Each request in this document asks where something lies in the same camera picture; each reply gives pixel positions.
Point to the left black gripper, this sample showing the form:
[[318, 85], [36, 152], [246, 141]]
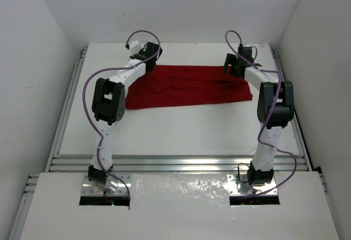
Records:
[[150, 66]]

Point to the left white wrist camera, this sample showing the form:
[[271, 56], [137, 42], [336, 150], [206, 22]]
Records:
[[134, 47]]

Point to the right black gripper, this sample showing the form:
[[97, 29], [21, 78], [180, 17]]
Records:
[[230, 61]]

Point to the red t-shirt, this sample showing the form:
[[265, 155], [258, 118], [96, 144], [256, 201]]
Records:
[[182, 85]]

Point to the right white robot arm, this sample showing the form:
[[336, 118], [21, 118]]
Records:
[[275, 109]]

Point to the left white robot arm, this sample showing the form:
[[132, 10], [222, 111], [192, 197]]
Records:
[[109, 103]]

